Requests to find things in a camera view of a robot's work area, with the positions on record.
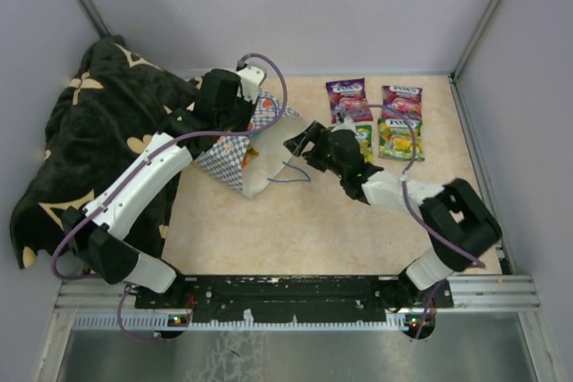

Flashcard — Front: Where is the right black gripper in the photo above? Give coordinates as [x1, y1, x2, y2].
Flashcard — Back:
[283, 122, 346, 179]

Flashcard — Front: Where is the blue checkered paper bag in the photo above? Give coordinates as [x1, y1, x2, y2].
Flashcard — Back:
[195, 107, 308, 199]

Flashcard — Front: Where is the green Fox's candy packet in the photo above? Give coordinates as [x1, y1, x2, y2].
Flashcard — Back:
[354, 124, 373, 163]

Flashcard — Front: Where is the purple snack packet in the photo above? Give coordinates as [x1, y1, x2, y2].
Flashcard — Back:
[325, 78, 373, 124]
[381, 85, 423, 121]

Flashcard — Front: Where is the orange snack packet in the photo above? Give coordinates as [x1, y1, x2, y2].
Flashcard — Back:
[241, 146, 260, 168]

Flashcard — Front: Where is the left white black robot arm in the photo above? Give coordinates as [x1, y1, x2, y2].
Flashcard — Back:
[63, 64, 266, 308]

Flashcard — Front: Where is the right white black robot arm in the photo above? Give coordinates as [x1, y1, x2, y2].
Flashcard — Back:
[284, 122, 502, 309]

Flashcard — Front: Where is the black floral blanket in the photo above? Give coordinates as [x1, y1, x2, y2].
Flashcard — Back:
[10, 36, 201, 269]

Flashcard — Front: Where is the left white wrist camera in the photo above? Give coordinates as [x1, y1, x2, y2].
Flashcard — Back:
[235, 64, 267, 104]

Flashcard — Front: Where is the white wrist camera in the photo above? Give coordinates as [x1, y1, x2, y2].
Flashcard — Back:
[335, 115, 355, 132]
[235, 64, 267, 104]

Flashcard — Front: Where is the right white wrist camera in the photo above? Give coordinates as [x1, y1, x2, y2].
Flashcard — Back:
[335, 115, 355, 132]

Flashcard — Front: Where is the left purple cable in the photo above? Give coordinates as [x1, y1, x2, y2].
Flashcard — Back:
[51, 53, 290, 345]

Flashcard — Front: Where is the white slotted cable duct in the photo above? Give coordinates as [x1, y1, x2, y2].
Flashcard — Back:
[71, 312, 438, 332]

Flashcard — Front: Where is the aluminium frame rail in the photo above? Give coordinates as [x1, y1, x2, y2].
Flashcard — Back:
[55, 275, 541, 312]

